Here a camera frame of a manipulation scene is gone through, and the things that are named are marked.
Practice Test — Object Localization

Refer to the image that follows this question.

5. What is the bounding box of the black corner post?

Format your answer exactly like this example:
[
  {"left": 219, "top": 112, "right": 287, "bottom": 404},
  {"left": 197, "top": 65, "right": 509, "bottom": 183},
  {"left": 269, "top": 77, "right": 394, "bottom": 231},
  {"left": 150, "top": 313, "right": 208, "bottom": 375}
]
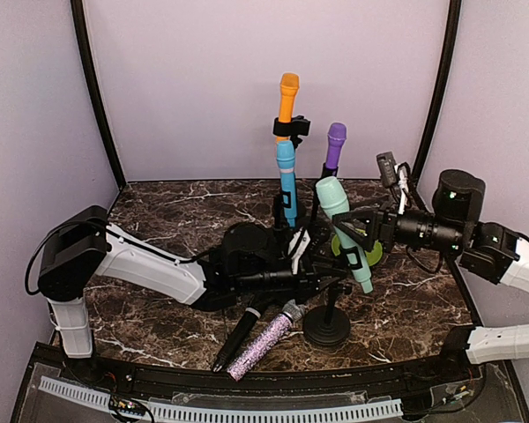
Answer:
[
  {"left": 412, "top": 0, "right": 462, "bottom": 185},
  {"left": 70, "top": 0, "right": 127, "bottom": 191}
]

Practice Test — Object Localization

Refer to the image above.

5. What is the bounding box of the black front table rail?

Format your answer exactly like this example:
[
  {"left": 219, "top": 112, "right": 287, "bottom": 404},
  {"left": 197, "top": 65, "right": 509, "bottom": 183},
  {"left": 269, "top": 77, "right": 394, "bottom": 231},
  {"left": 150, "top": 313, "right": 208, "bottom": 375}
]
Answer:
[{"left": 62, "top": 356, "right": 484, "bottom": 397}]

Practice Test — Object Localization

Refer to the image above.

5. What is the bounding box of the black round-base stand blue mic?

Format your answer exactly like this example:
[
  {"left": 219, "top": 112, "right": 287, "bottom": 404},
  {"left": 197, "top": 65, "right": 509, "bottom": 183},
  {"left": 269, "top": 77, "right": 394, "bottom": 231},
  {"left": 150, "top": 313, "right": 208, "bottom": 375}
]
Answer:
[{"left": 272, "top": 190, "right": 294, "bottom": 234}]

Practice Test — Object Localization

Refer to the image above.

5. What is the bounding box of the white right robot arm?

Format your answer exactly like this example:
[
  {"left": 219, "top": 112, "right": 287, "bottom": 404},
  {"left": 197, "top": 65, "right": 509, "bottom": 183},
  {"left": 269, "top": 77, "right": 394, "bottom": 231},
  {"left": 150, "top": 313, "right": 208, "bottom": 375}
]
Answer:
[{"left": 332, "top": 169, "right": 529, "bottom": 382}]

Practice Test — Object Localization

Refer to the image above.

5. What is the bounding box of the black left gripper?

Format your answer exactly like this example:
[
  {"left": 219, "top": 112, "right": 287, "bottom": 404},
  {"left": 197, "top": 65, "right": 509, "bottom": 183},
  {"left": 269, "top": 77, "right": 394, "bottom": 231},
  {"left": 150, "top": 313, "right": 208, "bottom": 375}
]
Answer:
[{"left": 235, "top": 252, "right": 347, "bottom": 304}]

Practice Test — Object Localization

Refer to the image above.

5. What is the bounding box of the orange microphone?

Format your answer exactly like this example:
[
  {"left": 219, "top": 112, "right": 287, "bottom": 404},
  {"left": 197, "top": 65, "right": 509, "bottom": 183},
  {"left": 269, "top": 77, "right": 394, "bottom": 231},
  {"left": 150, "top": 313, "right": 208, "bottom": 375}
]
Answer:
[{"left": 279, "top": 72, "right": 299, "bottom": 123}]

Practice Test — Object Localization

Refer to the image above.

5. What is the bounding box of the glitter purple silver-head microphone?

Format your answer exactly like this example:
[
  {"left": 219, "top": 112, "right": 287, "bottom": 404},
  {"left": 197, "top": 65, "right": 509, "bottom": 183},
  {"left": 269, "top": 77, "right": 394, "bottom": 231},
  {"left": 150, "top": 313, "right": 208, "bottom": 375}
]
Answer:
[{"left": 227, "top": 300, "right": 305, "bottom": 382}]

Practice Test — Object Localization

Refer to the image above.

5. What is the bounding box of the black round-base stand mint mic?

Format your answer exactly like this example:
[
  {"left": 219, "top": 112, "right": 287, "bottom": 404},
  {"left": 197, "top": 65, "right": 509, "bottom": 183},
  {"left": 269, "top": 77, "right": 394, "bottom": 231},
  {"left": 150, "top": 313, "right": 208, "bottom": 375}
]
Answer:
[{"left": 302, "top": 283, "right": 353, "bottom": 347}]

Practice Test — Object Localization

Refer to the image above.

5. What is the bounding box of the lime green plate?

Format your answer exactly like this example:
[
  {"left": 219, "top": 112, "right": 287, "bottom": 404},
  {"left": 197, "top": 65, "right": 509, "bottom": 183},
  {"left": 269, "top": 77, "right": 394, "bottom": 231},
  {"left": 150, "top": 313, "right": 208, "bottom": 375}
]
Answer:
[{"left": 331, "top": 235, "right": 384, "bottom": 267}]

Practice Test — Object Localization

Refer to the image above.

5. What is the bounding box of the left black corner post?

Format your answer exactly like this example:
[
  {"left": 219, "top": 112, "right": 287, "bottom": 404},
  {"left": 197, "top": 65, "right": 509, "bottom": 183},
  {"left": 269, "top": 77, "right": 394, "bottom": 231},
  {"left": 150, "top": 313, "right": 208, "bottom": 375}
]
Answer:
[{"left": 70, "top": 0, "right": 127, "bottom": 191}]

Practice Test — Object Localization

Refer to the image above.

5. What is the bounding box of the blue microphone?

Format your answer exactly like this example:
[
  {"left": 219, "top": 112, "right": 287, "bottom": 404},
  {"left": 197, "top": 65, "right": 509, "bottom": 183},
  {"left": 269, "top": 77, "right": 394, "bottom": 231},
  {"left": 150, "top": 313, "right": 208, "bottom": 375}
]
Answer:
[{"left": 276, "top": 140, "right": 298, "bottom": 227}]

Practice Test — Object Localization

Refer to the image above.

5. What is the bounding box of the mint green microphone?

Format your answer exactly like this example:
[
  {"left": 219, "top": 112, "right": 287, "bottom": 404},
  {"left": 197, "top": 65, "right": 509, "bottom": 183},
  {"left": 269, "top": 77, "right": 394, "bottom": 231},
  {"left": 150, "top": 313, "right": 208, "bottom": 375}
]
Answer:
[{"left": 316, "top": 176, "right": 373, "bottom": 293}]

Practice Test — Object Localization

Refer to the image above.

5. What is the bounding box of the right black corner post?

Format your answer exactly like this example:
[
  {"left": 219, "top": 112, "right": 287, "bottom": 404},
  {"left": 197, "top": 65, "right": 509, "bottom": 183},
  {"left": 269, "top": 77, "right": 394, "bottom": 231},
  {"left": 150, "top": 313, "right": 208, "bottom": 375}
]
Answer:
[{"left": 412, "top": 0, "right": 462, "bottom": 185}]

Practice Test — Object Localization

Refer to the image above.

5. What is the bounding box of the black round-base stand purple mic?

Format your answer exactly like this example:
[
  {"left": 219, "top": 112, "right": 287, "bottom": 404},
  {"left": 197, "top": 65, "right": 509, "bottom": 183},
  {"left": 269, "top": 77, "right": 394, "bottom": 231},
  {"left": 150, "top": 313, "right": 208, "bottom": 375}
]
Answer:
[{"left": 310, "top": 163, "right": 339, "bottom": 221}]

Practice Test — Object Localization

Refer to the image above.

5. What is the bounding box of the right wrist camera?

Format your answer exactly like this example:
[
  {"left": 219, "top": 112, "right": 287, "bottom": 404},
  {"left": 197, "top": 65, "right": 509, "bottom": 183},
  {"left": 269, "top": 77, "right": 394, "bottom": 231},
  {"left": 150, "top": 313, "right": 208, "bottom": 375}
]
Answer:
[{"left": 376, "top": 152, "right": 413, "bottom": 214}]

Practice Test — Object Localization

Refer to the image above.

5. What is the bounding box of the black handheld microphone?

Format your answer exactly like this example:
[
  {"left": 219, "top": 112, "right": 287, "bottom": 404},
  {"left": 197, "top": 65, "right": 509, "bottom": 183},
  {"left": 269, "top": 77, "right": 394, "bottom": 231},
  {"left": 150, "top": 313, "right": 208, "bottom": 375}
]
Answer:
[{"left": 211, "top": 306, "right": 262, "bottom": 373}]

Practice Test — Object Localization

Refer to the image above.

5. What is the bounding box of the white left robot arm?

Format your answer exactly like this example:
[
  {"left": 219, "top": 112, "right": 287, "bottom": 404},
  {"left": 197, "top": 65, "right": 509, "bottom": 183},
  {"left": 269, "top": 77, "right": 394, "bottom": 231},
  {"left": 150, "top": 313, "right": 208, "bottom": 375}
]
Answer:
[{"left": 30, "top": 205, "right": 347, "bottom": 384}]

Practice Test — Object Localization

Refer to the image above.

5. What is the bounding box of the white slotted cable duct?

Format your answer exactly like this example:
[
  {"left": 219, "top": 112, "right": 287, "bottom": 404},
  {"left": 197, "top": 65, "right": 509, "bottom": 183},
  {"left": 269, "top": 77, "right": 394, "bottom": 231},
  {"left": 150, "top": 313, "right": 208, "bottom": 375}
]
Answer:
[{"left": 38, "top": 376, "right": 404, "bottom": 423}]

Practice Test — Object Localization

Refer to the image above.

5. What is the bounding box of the black round-base stand orange mic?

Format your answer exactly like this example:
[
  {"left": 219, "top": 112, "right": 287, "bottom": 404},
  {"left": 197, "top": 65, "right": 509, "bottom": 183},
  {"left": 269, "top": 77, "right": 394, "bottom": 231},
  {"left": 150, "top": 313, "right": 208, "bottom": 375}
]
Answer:
[{"left": 272, "top": 115, "right": 310, "bottom": 149}]

